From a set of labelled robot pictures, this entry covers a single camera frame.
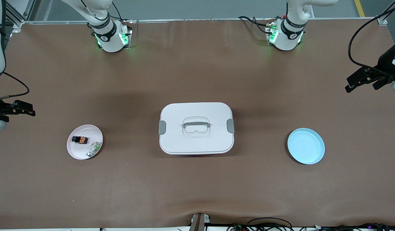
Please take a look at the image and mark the aluminium frame post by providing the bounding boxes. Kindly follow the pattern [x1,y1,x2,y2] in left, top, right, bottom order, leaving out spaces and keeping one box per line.
[5,0,36,32]

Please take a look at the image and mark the pink round plate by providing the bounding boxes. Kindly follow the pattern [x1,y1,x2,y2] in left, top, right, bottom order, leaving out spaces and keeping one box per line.
[66,124,103,160]

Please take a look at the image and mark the light blue round plate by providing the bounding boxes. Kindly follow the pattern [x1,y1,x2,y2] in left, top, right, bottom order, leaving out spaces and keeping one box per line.
[287,128,325,165]

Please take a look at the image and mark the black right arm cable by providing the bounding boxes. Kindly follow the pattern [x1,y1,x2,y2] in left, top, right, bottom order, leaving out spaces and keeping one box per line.
[0,72,30,100]

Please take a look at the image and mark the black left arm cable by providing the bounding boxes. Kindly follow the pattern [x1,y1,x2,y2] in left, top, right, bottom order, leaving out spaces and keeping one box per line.
[348,0,395,77]

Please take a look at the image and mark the aluminium table edge rail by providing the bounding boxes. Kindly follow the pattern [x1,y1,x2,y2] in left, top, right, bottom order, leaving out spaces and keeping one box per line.
[22,18,388,25]

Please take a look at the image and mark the white and green switch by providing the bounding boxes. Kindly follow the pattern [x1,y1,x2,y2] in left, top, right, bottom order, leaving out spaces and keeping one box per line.
[86,141,101,158]

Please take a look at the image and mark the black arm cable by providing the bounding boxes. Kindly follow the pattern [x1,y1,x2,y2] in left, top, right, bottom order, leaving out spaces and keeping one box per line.
[348,0,395,77]
[0,72,30,100]

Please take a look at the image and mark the black cable bundle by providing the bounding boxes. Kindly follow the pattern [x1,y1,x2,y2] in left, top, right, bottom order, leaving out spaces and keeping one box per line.
[226,217,395,231]

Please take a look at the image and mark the white lid with grey handle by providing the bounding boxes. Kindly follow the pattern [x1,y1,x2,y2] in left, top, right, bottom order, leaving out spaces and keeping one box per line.
[158,102,235,155]

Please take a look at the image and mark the brown camera mount bracket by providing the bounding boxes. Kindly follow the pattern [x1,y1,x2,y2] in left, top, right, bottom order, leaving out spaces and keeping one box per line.
[189,213,211,231]

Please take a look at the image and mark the black base cable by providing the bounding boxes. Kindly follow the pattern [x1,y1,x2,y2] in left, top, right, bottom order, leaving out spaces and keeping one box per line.
[239,15,272,35]

